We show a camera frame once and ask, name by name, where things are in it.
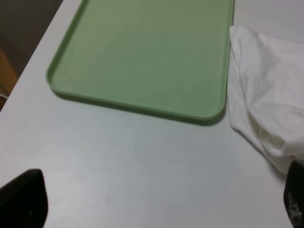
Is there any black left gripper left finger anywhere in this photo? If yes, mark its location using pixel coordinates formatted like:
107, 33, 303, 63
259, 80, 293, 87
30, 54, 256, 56
0, 169, 48, 228

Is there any white short sleeve shirt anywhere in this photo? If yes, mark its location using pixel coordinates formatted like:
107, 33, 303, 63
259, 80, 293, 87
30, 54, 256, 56
227, 26, 304, 174

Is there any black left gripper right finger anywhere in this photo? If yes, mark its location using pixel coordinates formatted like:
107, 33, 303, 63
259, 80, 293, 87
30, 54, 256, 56
283, 161, 304, 228

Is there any green plastic tray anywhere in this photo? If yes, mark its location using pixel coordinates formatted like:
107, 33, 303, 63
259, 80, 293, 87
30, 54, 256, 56
46, 0, 235, 125

